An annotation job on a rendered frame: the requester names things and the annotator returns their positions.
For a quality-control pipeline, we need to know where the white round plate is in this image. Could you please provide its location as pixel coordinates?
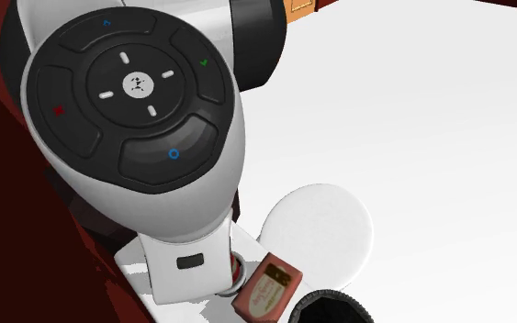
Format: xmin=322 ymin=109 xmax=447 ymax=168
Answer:
xmin=257 ymin=183 xmax=375 ymax=293

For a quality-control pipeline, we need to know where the red can with silver rim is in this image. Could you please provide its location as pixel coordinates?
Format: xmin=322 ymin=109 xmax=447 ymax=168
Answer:
xmin=216 ymin=251 xmax=248 ymax=297

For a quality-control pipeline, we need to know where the pink rectangular box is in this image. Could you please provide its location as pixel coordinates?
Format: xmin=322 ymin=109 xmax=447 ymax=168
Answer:
xmin=230 ymin=251 xmax=305 ymax=323

